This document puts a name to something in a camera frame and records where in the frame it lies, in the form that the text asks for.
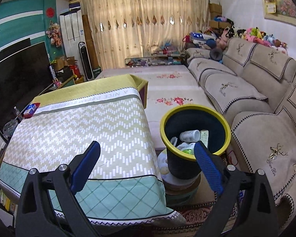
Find black tower fan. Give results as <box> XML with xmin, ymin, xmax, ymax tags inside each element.
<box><xmin>78</xmin><ymin>42</ymin><xmax>93</xmax><ymax>81</ymax></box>

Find patterned red rug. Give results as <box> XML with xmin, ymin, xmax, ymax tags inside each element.
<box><xmin>152</xmin><ymin>177</ymin><xmax>240</xmax><ymax>237</ymax></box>

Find white standing air conditioner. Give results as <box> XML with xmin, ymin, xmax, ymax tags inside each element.
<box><xmin>59</xmin><ymin>8</ymin><xmax>85</xmax><ymax>75</ymax></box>

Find black flat screen television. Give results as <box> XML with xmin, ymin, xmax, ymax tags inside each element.
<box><xmin>0</xmin><ymin>42</ymin><xmax>53</xmax><ymax>131</ymax></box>

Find floral floor mattress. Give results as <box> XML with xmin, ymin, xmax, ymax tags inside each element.
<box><xmin>97</xmin><ymin>65</ymin><xmax>214</xmax><ymax>151</ymax></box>

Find clear plastic water bottle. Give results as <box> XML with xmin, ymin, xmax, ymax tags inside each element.
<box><xmin>14</xmin><ymin>107</ymin><xmax>22</xmax><ymax>121</ymax></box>

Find green white bottle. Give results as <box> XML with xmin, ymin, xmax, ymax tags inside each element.
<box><xmin>181</xmin><ymin>142</ymin><xmax>196</xmax><ymax>155</ymax></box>

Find hanging flower decoration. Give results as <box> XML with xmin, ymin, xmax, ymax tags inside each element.
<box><xmin>46</xmin><ymin>21</ymin><xmax>62</xmax><ymax>48</ymax></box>

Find white tissue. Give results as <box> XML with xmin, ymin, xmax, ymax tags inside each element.
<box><xmin>170</xmin><ymin>136</ymin><xmax>178</xmax><ymax>147</ymax></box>

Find beige sofa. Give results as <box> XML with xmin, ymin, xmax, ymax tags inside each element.
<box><xmin>188</xmin><ymin>46</ymin><xmax>296</xmax><ymax>230</ymax></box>

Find white green paper box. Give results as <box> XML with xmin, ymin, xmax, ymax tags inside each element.
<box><xmin>200</xmin><ymin>130</ymin><xmax>209</xmax><ymax>147</ymax></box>

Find black yellow-rimmed trash bin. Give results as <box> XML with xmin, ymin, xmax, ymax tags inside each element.
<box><xmin>160</xmin><ymin>104</ymin><xmax>231</xmax><ymax>180</ymax></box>

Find glass bowl ashtray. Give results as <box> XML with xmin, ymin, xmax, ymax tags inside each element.
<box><xmin>2</xmin><ymin>119</ymin><xmax>19</xmax><ymax>139</ymax></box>

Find pile of plush toys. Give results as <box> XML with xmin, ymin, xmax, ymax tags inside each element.
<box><xmin>186</xmin><ymin>25</ymin><xmax>288</xmax><ymax>65</ymax></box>

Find cream curtains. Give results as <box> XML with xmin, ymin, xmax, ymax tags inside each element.
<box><xmin>80</xmin><ymin>0</ymin><xmax>209</xmax><ymax>70</ymax></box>

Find teal plastic stool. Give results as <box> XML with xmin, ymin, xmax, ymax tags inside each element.
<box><xmin>164</xmin><ymin>175</ymin><xmax>201</xmax><ymax>207</ymax></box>

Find red tissue box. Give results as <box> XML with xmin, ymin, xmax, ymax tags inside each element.
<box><xmin>23</xmin><ymin>103</ymin><xmax>40</xmax><ymax>119</ymax></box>

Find teal yellow TV cabinet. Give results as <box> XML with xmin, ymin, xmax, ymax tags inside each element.
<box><xmin>57</xmin><ymin>75</ymin><xmax>84</xmax><ymax>89</ymax></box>

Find framed flower painting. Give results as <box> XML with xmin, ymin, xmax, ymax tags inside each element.
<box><xmin>262</xmin><ymin>0</ymin><xmax>296</xmax><ymax>26</ymax></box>

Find white pill bottle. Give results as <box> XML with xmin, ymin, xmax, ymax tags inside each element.
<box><xmin>180</xmin><ymin>130</ymin><xmax>201</xmax><ymax>142</ymax></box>

